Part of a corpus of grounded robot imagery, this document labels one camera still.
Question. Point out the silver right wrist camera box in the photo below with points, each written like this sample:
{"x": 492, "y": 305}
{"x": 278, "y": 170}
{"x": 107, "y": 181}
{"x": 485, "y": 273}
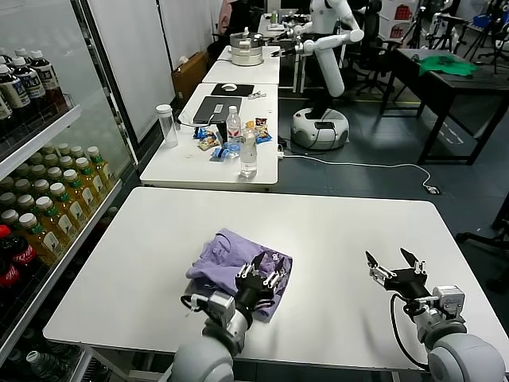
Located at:
{"x": 449, "y": 298}

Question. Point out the black mouse pad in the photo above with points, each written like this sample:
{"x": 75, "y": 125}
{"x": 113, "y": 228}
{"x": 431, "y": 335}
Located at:
{"x": 242, "y": 89}

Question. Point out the large white desk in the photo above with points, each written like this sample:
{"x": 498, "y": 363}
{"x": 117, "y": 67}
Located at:
{"x": 179, "y": 167}

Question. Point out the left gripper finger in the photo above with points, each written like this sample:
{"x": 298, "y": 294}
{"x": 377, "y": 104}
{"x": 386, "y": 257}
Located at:
{"x": 258, "y": 260}
{"x": 274, "y": 278}

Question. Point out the white power strip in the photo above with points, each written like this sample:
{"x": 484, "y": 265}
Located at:
{"x": 281, "y": 151}

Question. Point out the green cloth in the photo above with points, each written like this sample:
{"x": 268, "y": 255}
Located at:
{"x": 447, "y": 65}

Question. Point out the cluttered white desk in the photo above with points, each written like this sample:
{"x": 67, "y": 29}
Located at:
{"x": 278, "y": 28}

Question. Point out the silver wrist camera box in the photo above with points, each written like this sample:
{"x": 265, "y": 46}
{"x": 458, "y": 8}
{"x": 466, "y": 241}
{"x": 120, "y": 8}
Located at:
{"x": 216, "y": 304}
{"x": 449, "y": 298}

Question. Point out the small black carton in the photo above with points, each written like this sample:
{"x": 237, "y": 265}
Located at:
{"x": 221, "y": 131}

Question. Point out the blue snack packet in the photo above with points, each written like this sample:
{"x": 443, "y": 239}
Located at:
{"x": 219, "y": 154}
{"x": 200, "y": 133}
{"x": 263, "y": 138}

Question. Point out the black laptop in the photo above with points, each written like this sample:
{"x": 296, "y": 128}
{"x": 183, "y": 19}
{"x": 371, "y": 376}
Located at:
{"x": 218, "y": 109}

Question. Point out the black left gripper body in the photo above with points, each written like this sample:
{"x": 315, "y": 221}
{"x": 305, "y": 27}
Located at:
{"x": 254, "y": 288}

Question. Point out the beige cracker packet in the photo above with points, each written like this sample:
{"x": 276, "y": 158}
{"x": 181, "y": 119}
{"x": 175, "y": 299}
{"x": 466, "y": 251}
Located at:
{"x": 207, "y": 144}

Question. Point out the metal steamer pot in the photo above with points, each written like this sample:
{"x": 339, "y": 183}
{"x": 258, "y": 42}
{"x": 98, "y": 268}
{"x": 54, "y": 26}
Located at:
{"x": 246, "y": 51}

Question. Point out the yellow juice bottle white cap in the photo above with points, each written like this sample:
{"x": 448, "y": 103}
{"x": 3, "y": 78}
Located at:
{"x": 74, "y": 193}
{"x": 63, "y": 207}
{"x": 63, "y": 149}
{"x": 40, "y": 185}
{"x": 97, "y": 167}
{"x": 85, "y": 179}
{"x": 37, "y": 238}
{"x": 8, "y": 215}
{"x": 53, "y": 172}
{"x": 76, "y": 151}
{"x": 51, "y": 223}
{"x": 22, "y": 185}
{"x": 6, "y": 197}
{"x": 65, "y": 161}
{"x": 51, "y": 159}
{"x": 25, "y": 199}
{"x": 37, "y": 170}

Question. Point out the small white desk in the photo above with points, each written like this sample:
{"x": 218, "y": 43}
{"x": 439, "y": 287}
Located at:
{"x": 242, "y": 73}

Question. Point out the dark tea bottle white cap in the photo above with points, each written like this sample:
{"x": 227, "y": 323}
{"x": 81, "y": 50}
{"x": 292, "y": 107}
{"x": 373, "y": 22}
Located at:
{"x": 14, "y": 95}
{"x": 2, "y": 55}
{"x": 45, "y": 79}
{"x": 3, "y": 113}
{"x": 28, "y": 85}
{"x": 22, "y": 53}

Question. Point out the brown cardboard box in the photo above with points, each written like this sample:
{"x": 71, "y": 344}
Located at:
{"x": 191, "y": 75}

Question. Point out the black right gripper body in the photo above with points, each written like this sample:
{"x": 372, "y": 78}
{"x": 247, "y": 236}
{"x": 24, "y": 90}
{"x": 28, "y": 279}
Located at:
{"x": 407, "y": 282}

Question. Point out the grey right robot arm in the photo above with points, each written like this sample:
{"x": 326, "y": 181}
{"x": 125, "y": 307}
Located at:
{"x": 457, "y": 350}

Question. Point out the blue plastic bin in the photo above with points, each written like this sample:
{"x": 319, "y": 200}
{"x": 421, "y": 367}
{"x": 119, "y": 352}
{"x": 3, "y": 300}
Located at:
{"x": 487, "y": 22}

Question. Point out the white computer mouse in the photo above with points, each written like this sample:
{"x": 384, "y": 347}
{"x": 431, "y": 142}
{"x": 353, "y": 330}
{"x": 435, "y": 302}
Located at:
{"x": 228, "y": 87}

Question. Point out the black table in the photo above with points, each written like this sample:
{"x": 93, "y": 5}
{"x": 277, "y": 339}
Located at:
{"x": 457, "y": 85}

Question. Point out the clear plastic water bottle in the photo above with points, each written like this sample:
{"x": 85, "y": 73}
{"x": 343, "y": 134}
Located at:
{"x": 248, "y": 153}

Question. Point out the white humanoid robot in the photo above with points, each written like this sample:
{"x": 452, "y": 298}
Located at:
{"x": 330, "y": 67}

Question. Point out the clear bottle white cap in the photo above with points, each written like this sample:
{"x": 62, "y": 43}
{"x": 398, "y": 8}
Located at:
{"x": 40, "y": 364}

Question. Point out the purple T-shirt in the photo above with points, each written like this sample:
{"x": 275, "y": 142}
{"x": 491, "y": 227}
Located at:
{"x": 222, "y": 258}

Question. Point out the dark snack packet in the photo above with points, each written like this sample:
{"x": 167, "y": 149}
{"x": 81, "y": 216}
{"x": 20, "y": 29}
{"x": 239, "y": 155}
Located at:
{"x": 261, "y": 122}

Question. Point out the black office chair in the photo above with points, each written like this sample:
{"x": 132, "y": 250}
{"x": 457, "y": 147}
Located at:
{"x": 371, "y": 44}

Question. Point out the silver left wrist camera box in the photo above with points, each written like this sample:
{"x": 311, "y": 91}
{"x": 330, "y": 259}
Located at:
{"x": 216, "y": 304}

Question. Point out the cola bottle red cap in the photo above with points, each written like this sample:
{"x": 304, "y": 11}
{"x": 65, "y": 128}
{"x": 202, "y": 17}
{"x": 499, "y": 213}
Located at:
{"x": 20, "y": 254}
{"x": 8, "y": 274}

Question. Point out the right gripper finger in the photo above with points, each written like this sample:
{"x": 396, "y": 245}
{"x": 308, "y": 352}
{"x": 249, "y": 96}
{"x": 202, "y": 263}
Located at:
{"x": 415, "y": 262}
{"x": 378, "y": 270}

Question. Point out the clear cylinder white lid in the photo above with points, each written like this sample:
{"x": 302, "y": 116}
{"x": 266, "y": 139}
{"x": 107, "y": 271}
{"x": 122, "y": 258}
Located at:
{"x": 167, "y": 127}

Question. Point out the yellow snack packet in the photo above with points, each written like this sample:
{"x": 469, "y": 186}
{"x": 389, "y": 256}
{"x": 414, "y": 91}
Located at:
{"x": 249, "y": 125}

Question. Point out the glass door beverage cabinet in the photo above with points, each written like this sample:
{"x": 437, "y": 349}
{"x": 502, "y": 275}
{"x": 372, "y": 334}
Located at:
{"x": 59, "y": 131}

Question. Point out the black camera tripod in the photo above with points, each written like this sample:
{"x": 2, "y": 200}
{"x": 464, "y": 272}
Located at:
{"x": 487, "y": 36}

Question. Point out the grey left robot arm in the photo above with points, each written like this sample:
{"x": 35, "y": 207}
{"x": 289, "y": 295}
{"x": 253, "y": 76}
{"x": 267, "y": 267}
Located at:
{"x": 214, "y": 350}

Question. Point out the white partition panel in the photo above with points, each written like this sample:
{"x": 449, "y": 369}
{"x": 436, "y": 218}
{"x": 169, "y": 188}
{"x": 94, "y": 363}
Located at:
{"x": 131, "y": 59}

